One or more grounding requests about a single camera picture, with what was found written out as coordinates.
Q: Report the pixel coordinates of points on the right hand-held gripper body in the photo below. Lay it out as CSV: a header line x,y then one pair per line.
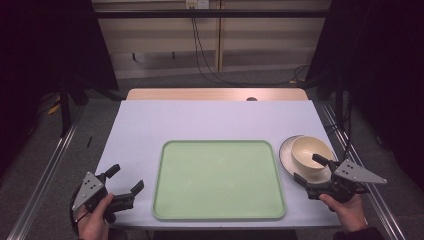
x,y
350,173

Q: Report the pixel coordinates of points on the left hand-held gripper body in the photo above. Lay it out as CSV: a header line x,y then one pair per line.
x,y
95,196

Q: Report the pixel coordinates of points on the cream bowl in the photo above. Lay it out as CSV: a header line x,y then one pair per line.
x,y
305,150

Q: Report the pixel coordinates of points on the white plate with dark rim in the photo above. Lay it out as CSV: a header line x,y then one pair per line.
x,y
286,156

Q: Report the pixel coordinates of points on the person's left hand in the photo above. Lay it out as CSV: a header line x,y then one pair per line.
x,y
93,223

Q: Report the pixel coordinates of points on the person's right hand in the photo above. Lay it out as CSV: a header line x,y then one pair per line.
x,y
350,213

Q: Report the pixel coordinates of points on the small black stick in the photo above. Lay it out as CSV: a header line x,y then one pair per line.
x,y
89,142

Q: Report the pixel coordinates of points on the black metal stand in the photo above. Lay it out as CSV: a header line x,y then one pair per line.
x,y
65,106

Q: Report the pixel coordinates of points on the light green tray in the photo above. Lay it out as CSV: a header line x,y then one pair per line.
x,y
218,180

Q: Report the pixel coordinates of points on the yellow floor tape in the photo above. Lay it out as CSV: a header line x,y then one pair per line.
x,y
53,107

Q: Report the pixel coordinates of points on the white table mat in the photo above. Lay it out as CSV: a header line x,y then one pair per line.
x,y
206,120

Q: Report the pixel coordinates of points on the dark curtain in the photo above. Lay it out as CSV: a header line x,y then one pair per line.
x,y
50,43
380,66

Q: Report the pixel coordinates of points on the wooden table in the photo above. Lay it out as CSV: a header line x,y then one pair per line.
x,y
200,94

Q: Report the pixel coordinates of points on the metal floor rail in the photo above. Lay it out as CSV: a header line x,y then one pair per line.
x,y
43,176
370,190

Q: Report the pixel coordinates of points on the black horizontal frame bar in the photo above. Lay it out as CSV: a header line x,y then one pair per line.
x,y
213,13

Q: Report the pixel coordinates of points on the white wall socket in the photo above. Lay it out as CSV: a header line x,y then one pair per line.
x,y
197,3

